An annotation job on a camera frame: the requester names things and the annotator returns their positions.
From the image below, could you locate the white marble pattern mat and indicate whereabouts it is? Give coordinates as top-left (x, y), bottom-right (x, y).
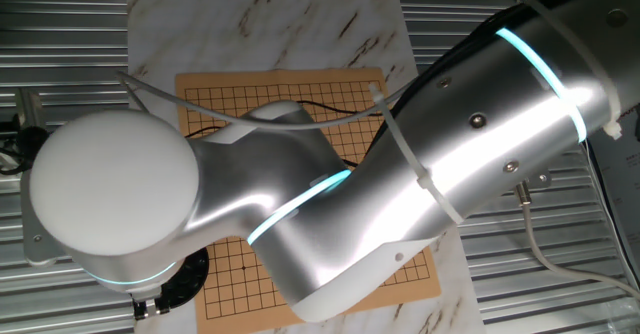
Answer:
top-left (126, 0), bottom-right (486, 334)

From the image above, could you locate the metal camera stand bracket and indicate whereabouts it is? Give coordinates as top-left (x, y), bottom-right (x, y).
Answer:
top-left (0, 141), bottom-right (26, 176)

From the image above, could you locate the printed poster sheet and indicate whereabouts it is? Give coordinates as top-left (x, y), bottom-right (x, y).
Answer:
top-left (582, 103), bottom-right (640, 275)

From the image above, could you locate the grey cable with metal connector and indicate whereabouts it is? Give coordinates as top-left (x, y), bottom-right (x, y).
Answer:
top-left (514, 181), bottom-right (640, 301)

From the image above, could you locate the black bowl of Go stones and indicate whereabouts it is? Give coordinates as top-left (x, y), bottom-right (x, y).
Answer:
top-left (158, 246), bottom-right (210, 311)

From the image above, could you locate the pale grey camera cable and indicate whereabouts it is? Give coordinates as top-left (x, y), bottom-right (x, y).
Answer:
top-left (115, 71), bottom-right (417, 131)

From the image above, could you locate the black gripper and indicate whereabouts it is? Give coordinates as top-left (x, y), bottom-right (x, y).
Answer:
top-left (130, 286), bottom-right (172, 322)

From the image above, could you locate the white zip tie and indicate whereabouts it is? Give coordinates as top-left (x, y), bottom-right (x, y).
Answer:
top-left (523, 0), bottom-right (624, 141)
top-left (368, 83), bottom-right (465, 225)

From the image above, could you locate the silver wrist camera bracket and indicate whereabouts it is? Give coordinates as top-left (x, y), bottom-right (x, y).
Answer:
top-left (19, 173), bottom-right (67, 268)

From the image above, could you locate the wooden go board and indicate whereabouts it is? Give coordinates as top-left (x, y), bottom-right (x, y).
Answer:
top-left (174, 67), bottom-right (443, 334)

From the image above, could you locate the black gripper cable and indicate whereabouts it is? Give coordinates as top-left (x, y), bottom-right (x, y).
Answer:
top-left (184, 0), bottom-right (640, 170)

